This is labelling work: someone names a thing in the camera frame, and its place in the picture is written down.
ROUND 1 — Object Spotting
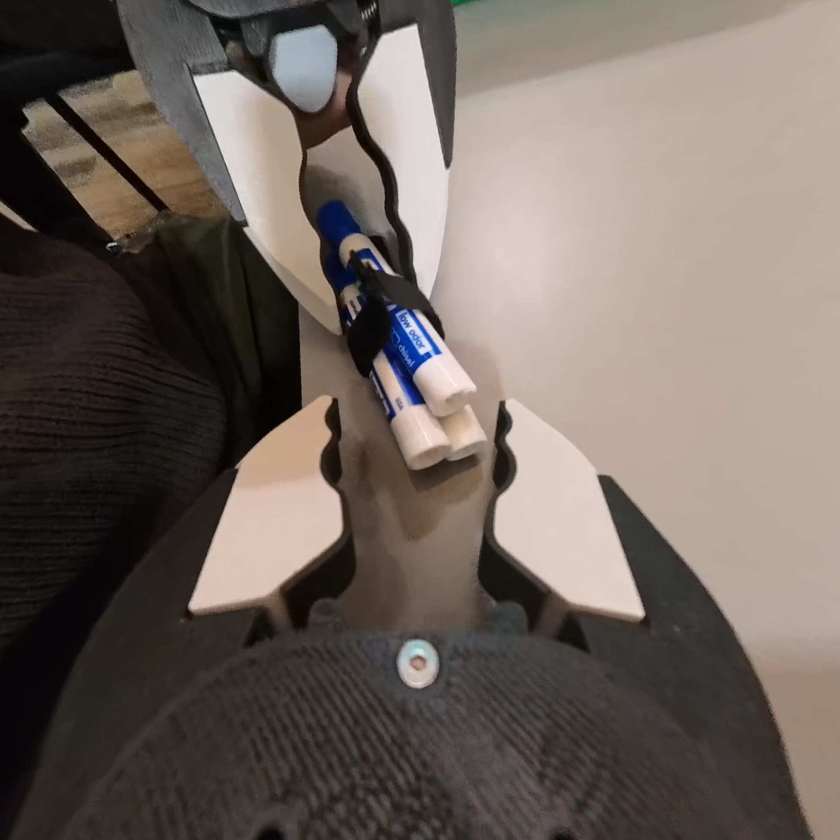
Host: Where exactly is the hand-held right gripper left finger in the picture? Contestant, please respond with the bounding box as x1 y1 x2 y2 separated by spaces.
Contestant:
187 395 358 634

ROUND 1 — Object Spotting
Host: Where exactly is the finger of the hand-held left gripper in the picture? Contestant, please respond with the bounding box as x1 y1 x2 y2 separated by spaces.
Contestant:
353 23 452 303
192 71 345 336

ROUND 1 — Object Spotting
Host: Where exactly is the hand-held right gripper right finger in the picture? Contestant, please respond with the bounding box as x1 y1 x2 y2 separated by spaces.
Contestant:
482 399 647 641

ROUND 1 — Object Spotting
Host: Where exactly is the black fabric strap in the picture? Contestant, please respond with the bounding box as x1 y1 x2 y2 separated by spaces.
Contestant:
344 252 444 378

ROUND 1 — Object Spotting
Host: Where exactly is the white desk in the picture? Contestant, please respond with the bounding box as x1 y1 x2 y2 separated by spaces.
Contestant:
298 0 840 756

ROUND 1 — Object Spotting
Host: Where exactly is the person's left hand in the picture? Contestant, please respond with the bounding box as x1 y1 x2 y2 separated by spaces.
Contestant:
298 85 360 151

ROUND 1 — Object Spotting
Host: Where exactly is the black office chair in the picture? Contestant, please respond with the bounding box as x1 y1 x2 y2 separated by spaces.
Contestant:
0 85 173 237

